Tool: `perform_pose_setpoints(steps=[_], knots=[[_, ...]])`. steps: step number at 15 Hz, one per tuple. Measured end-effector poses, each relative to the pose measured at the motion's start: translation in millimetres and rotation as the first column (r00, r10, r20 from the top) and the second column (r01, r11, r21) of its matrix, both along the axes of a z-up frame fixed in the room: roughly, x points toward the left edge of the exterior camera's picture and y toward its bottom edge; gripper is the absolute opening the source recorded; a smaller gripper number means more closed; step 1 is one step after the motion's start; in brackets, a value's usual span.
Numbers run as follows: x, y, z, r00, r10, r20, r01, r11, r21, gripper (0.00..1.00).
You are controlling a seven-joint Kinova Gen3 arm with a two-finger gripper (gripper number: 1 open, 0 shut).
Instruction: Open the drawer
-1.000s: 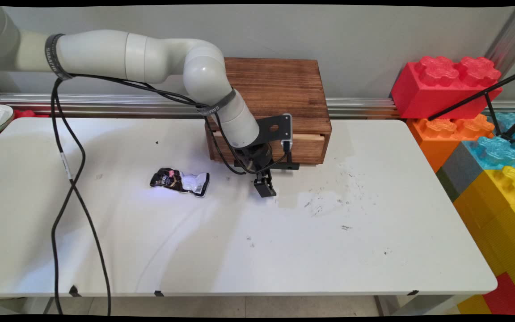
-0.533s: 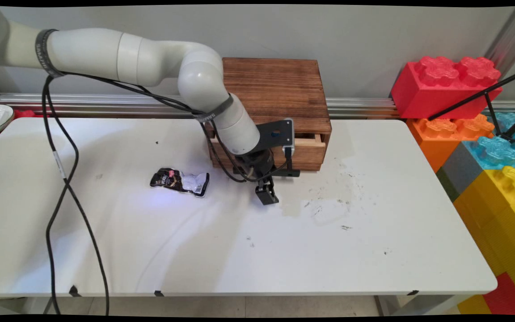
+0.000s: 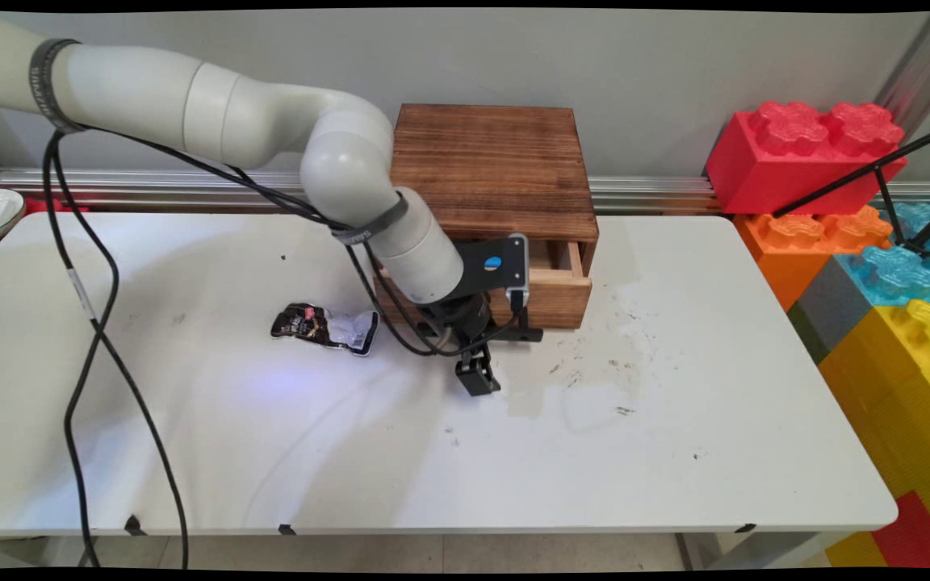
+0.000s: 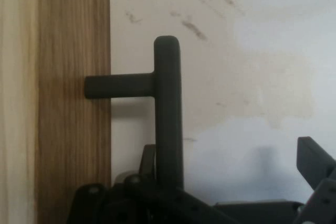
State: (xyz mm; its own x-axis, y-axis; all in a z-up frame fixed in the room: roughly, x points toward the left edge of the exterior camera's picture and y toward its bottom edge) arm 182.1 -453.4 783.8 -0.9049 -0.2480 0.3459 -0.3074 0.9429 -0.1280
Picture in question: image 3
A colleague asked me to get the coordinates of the orange giant toy brick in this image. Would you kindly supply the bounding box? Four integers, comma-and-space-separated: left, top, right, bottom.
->
732, 205, 894, 312

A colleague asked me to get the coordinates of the yellow giant toy brick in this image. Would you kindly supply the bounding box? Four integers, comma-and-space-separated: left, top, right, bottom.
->
818, 299, 930, 559

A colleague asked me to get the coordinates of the red object behind rail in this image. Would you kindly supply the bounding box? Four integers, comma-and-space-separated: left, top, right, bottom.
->
24, 197, 89, 215

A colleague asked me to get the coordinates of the brown wooden drawer cabinet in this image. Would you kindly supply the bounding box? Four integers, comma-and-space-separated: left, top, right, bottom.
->
372, 103, 600, 279

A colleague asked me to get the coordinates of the small red toy brick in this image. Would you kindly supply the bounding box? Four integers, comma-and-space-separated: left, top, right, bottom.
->
869, 490, 930, 570

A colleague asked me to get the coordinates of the plain black cable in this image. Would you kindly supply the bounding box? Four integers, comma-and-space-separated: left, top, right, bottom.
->
42, 121, 524, 571

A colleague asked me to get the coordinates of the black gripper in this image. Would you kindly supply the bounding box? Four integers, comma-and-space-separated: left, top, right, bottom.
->
420, 292, 503, 398

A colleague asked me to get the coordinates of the blue giant toy brick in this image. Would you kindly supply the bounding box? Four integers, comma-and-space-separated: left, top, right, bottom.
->
835, 201, 930, 307

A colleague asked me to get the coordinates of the crumpled black snack packet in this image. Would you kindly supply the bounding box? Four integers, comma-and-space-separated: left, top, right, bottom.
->
270, 303, 379, 357

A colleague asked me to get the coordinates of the aluminium rail profile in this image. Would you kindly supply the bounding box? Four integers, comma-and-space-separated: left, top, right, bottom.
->
0, 167, 726, 215

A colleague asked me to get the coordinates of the aluminium upright post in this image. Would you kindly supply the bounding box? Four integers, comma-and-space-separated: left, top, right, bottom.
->
872, 11, 930, 156

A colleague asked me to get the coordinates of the black tripod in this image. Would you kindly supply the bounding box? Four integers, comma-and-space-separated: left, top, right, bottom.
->
771, 119, 930, 260

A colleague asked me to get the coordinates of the grey velcro strap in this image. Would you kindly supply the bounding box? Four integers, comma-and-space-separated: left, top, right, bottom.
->
27, 38, 85, 136
330, 192, 410, 246

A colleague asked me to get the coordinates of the red giant toy brick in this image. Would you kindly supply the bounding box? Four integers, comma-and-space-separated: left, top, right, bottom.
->
704, 100, 909, 216

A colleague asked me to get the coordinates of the grey giant toy brick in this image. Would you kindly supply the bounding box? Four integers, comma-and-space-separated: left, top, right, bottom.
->
785, 256, 874, 365

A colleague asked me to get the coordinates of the grey table leg frame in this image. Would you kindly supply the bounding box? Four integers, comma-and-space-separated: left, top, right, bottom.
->
677, 531, 847, 571

